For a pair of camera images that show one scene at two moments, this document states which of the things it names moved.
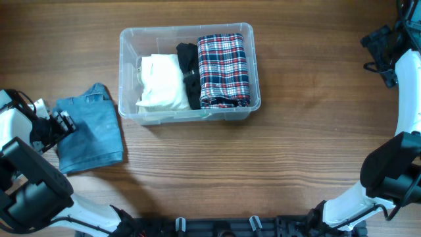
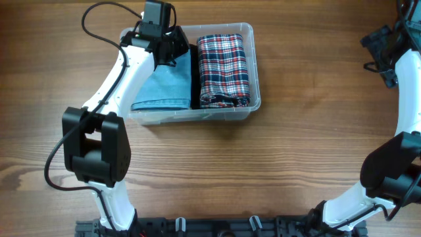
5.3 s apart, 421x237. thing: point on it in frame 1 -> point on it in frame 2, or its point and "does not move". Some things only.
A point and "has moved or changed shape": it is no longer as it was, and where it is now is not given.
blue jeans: (97, 139) has moved or changed shape
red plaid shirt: (223, 71) does not move
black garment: (189, 55) does not move
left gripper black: (66, 125) -> (183, 45)
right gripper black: (373, 41) does not move
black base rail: (284, 226) does not move
